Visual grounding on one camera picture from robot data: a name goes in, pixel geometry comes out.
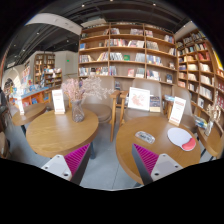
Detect grey computer mouse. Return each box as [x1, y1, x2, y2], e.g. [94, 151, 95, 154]
[135, 131, 155, 144]

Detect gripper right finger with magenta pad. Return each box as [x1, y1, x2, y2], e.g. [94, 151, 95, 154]
[132, 144, 182, 185]

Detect large wooden bookshelf centre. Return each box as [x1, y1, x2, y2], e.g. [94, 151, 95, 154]
[78, 22, 177, 85]

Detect white sign card table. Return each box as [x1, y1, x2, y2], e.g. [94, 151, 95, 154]
[169, 97, 186, 126]
[52, 89, 65, 114]

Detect small round table far left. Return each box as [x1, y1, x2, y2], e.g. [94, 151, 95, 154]
[12, 103, 46, 126]

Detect wooden bookshelf right side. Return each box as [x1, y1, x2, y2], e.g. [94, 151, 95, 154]
[176, 29, 224, 123]

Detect white sign card right table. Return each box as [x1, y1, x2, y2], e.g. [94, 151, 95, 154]
[169, 97, 186, 126]

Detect glass vase with dried flowers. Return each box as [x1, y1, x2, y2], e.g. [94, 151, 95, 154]
[61, 75, 114, 122]

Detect brown armchair centre right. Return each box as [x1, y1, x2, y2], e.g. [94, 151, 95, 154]
[119, 77, 165, 126]

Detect white sign card left table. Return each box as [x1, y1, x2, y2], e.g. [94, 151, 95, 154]
[52, 89, 65, 114]

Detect brown armchair centre left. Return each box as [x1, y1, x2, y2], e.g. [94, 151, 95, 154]
[82, 76, 120, 140]

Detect round wooden table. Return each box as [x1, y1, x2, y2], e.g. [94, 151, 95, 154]
[116, 116, 201, 184]
[26, 109, 98, 158]

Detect distant wooden bookshelf left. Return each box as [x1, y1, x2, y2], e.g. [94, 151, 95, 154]
[34, 53, 62, 88]

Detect round wooden table right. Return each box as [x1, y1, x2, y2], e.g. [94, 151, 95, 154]
[116, 116, 201, 184]

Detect glass vase far right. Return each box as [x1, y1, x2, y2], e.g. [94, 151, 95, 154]
[205, 104, 221, 136]

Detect round table far right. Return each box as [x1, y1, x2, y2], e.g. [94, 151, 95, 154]
[197, 124, 224, 158]

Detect round wooden table left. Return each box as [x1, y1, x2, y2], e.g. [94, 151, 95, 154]
[26, 109, 98, 158]

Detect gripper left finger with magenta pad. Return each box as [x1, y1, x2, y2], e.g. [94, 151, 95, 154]
[42, 144, 91, 185]

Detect orange display counter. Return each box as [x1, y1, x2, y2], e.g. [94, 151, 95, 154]
[21, 87, 49, 107]

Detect book on chair seat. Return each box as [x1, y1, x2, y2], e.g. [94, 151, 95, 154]
[150, 96, 161, 112]

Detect white mouse pad red rest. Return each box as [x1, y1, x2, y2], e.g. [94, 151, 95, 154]
[167, 128, 196, 152]

